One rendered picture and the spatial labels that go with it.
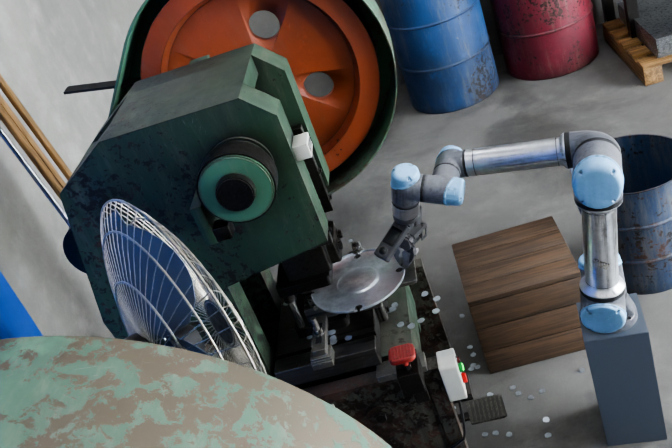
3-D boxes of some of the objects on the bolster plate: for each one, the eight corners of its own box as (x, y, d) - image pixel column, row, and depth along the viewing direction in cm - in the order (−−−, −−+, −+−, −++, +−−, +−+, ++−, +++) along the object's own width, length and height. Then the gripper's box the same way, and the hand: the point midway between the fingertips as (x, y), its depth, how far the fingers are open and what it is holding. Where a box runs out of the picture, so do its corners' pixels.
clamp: (334, 326, 231) (323, 299, 226) (334, 365, 216) (322, 337, 211) (315, 331, 232) (303, 304, 227) (313, 370, 217) (301, 343, 212)
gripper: (429, 209, 218) (429, 261, 232) (403, 195, 223) (404, 248, 237) (411, 226, 213) (411, 279, 228) (384, 213, 218) (387, 265, 232)
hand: (402, 266), depth 230 cm, fingers closed
